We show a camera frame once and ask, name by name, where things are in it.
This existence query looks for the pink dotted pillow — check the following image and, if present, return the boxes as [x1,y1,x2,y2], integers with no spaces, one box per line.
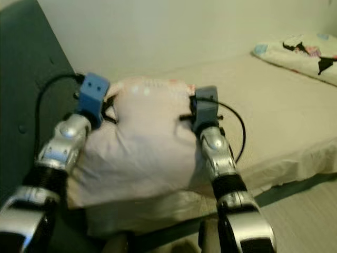
[66,78,216,207]

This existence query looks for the dark teal padded headboard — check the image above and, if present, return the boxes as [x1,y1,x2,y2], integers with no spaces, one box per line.
[0,0,85,211]

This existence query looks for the beige sheeted mattress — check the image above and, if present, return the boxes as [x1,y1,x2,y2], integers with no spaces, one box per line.
[79,53,337,238]

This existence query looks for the cream cartoon print duvet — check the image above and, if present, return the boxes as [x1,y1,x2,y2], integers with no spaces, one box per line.
[252,33,337,87]

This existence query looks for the dark left robot leg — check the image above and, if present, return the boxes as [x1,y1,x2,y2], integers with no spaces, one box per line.
[100,232,130,253]

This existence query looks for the dark grey bed base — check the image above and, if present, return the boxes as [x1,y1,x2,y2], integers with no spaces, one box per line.
[137,171,337,249]

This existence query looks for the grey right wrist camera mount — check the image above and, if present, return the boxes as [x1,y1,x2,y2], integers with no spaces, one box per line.
[191,85,220,132]

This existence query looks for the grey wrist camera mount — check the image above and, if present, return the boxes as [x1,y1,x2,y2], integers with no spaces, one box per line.
[76,73,111,127]
[191,85,220,132]

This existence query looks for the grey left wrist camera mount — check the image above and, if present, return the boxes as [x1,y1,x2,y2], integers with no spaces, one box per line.
[76,73,111,127]

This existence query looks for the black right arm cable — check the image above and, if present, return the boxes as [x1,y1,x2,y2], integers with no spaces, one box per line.
[216,98,247,163]

